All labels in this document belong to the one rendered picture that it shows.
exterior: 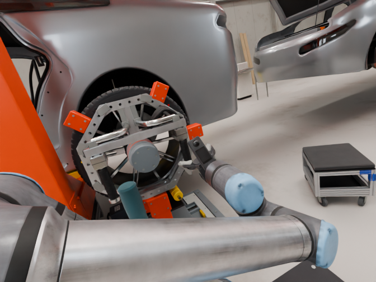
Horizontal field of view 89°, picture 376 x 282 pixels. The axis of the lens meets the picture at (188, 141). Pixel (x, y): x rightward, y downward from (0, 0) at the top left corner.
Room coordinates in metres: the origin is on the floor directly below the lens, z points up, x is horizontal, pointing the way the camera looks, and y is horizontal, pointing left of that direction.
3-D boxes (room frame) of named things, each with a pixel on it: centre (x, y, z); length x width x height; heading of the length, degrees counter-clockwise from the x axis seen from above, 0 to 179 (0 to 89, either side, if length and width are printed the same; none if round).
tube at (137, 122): (0.88, 0.12, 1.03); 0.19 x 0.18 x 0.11; 18
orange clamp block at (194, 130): (1.07, -0.04, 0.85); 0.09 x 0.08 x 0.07; 108
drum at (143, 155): (0.90, 0.23, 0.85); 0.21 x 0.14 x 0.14; 18
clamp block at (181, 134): (0.82, 0.03, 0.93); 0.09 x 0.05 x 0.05; 18
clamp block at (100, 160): (0.72, 0.35, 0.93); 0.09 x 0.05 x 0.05; 18
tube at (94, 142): (0.82, 0.31, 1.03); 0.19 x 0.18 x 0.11; 18
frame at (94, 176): (0.97, 0.26, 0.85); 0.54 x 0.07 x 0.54; 108
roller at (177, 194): (1.10, 0.17, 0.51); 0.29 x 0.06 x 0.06; 18
